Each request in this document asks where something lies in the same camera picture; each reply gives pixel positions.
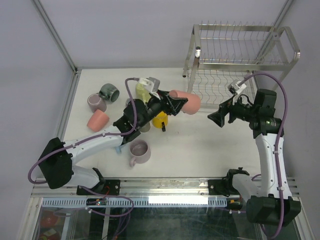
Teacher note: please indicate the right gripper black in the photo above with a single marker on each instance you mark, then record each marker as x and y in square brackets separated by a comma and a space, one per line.
[218, 117]

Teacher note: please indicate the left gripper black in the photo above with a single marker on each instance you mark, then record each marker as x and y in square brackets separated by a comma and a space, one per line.
[170, 105]

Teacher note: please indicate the pink tall tumbler cup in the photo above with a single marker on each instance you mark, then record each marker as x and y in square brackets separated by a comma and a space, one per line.
[193, 104]

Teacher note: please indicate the lilac ribbed mug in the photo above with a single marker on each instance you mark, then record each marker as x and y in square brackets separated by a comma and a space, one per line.
[139, 151]

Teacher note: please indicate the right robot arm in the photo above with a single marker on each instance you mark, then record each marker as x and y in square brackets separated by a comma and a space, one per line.
[272, 203]

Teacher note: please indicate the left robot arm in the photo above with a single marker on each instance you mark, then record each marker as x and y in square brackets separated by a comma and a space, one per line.
[58, 161]

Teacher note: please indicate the steel dish rack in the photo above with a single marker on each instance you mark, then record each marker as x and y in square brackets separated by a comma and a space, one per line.
[219, 54]

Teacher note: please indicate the pale yellow mug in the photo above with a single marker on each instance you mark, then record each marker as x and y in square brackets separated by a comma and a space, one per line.
[141, 93]

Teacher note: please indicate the small taupe mug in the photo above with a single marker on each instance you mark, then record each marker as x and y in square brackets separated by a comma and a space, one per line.
[145, 128]

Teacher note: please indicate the slate blue small mug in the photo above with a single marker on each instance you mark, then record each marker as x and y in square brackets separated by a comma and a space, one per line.
[127, 102]

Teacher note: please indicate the dark green glazed mug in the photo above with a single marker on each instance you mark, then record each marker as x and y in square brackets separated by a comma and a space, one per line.
[109, 92]

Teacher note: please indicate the light blue mug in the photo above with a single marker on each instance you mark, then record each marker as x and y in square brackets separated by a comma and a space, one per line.
[118, 150]

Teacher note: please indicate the pink tumbler cup left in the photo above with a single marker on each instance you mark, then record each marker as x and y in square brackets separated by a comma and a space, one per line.
[98, 120]

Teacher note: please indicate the mauve upside-down mug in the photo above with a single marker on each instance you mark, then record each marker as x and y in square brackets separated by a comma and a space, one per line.
[95, 102]

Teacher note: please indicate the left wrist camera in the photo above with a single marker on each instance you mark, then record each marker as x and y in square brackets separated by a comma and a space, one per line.
[150, 84]

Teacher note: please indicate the yellow mug black handle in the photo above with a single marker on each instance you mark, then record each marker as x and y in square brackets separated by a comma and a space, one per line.
[160, 121]

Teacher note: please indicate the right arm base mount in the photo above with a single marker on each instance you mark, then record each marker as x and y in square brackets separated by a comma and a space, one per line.
[224, 186]

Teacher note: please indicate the aluminium mounting rail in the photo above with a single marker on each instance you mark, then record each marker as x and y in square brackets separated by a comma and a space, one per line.
[144, 187]

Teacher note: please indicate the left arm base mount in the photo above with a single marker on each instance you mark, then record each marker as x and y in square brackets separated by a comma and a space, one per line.
[106, 186]

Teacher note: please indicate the white slotted cable duct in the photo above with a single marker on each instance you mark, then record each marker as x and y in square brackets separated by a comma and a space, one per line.
[138, 202]

